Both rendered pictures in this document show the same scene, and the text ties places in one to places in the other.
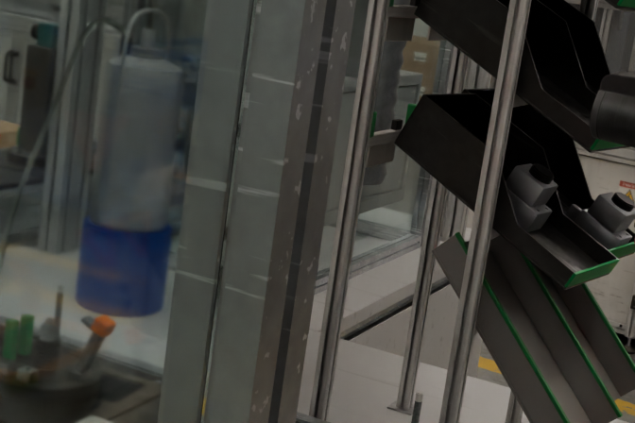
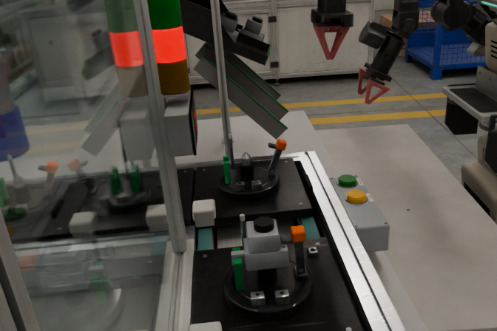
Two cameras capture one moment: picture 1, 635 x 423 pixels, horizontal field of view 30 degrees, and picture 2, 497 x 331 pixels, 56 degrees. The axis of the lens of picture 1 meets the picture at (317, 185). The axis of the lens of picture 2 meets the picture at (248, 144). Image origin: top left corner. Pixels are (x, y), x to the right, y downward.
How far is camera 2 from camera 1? 0.44 m
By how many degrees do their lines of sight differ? 29
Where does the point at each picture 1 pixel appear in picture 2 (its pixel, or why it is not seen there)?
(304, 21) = not seen: outside the picture
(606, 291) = not seen: hidden behind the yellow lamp
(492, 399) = (205, 126)
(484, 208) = (218, 39)
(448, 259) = (203, 69)
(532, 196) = (232, 27)
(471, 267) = (220, 69)
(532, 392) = (261, 115)
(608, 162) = not seen: hidden behind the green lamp
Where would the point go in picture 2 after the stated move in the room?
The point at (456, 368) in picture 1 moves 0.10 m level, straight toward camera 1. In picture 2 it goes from (225, 117) to (239, 131)
